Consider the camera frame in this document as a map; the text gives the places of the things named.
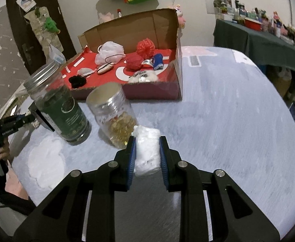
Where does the large jar with green contents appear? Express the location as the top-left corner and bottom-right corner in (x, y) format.
(24, 61), (92, 145)

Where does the red lined cardboard box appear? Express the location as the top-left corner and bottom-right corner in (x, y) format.
(77, 8), (183, 101)

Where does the row of bottles and jars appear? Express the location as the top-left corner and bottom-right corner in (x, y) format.
(214, 0), (295, 48)

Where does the white cotton wad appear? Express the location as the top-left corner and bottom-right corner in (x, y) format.
(133, 125), (162, 175)

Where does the dark brown door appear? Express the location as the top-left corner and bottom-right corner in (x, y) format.
(6, 0), (77, 67)

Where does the beige hanging cloth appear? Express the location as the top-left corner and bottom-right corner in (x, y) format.
(24, 6), (63, 53)

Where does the black scrunchie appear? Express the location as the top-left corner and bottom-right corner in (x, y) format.
(69, 76), (87, 89)

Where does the small jar with yellow capsules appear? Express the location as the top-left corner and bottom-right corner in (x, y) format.
(86, 83), (139, 149)

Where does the white fuzzy plush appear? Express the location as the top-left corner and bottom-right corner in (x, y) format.
(128, 70), (159, 83)

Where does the blue sock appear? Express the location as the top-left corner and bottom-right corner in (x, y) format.
(153, 54), (164, 70)

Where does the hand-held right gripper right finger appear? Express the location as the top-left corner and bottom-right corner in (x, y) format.
(159, 136), (280, 242)

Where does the red knitted ball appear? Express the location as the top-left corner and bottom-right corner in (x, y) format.
(125, 54), (144, 71)

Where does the paper picture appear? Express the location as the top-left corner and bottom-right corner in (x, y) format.
(16, 0), (36, 13)

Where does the green plush toy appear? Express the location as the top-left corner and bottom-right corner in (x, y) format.
(44, 17), (61, 34)

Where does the red pompom ball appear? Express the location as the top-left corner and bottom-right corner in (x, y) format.
(136, 37), (155, 56)

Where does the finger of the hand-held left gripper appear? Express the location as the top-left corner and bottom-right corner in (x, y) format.
(0, 113), (36, 131)

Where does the small pink white plush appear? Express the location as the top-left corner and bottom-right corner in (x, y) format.
(174, 4), (187, 28)

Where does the pale pink bath pouf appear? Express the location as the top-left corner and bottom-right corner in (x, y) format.
(95, 41), (125, 65)

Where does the person's left forearm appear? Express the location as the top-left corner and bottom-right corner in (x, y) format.
(0, 161), (38, 216)

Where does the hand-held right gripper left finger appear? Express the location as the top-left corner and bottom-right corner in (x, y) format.
(13, 136), (137, 242)

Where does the pink plush toy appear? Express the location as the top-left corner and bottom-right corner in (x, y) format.
(98, 11), (114, 23)

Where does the table with dark green cloth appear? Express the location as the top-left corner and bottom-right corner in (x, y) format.
(213, 19), (295, 101)

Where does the blue white plastic packet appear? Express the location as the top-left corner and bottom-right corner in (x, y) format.
(48, 44), (66, 63)

